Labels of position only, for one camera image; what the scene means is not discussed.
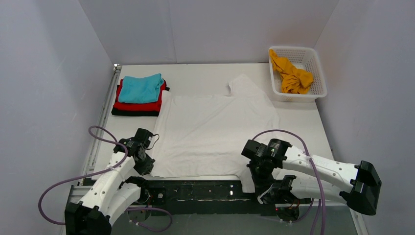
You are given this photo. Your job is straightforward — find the white t shirt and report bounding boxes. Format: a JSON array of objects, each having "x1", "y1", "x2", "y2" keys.
[{"x1": 149, "y1": 74, "x2": 280, "y2": 193}]

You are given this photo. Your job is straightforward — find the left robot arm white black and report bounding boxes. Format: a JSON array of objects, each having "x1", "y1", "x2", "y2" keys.
[{"x1": 65, "y1": 128, "x2": 155, "y2": 235}]

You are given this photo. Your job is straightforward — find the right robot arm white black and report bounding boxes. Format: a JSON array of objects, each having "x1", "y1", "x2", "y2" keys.
[{"x1": 241, "y1": 139, "x2": 382, "y2": 216}]

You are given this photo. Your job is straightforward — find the folded black t shirt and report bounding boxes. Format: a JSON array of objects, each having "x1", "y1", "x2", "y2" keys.
[{"x1": 111, "y1": 108, "x2": 160, "y2": 117}]

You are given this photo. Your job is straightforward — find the folded red t shirt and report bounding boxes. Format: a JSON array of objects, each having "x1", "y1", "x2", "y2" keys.
[{"x1": 113, "y1": 79, "x2": 169, "y2": 112}]

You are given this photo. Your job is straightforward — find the folded cyan t shirt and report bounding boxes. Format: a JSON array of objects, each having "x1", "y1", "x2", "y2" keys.
[{"x1": 118, "y1": 73, "x2": 165, "y2": 104}]

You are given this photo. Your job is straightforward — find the orange t shirt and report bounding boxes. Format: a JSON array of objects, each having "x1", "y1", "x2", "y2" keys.
[{"x1": 269, "y1": 49, "x2": 314, "y2": 94}]

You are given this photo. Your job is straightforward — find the white plastic basket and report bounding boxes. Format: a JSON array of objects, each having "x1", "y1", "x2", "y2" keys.
[{"x1": 268, "y1": 46, "x2": 327, "y2": 102}]

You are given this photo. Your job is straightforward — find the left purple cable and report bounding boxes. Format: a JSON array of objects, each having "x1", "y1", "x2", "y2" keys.
[{"x1": 38, "y1": 125, "x2": 173, "y2": 233}]

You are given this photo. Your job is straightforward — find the purple cable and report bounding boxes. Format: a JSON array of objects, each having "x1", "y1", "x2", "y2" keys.
[
  {"x1": 251, "y1": 129, "x2": 326, "y2": 235},
  {"x1": 38, "y1": 125, "x2": 173, "y2": 233}
]

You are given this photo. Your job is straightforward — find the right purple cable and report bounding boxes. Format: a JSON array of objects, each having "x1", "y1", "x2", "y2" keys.
[{"x1": 251, "y1": 129, "x2": 326, "y2": 235}]

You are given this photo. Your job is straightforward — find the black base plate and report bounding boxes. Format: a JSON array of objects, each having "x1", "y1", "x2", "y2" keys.
[{"x1": 116, "y1": 179, "x2": 312, "y2": 218}]

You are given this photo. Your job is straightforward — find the aluminium frame rail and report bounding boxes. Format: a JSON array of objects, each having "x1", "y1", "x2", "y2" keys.
[{"x1": 60, "y1": 64, "x2": 122, "y2": 235}]

